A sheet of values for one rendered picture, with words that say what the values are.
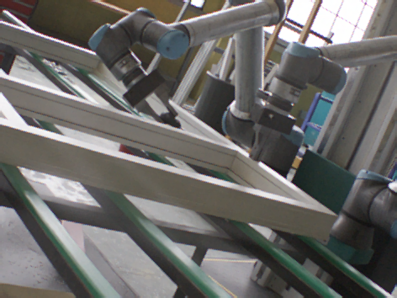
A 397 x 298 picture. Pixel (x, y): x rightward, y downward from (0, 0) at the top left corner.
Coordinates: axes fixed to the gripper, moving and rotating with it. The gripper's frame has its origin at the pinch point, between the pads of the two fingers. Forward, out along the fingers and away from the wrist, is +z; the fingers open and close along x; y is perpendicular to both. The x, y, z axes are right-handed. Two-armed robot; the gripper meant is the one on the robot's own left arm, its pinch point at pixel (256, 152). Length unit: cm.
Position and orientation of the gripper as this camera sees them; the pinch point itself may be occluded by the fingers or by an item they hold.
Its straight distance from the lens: 207.8
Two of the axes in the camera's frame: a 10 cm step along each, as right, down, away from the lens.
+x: 7.7, 2.4, 5.9
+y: 4.9, 3.7, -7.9
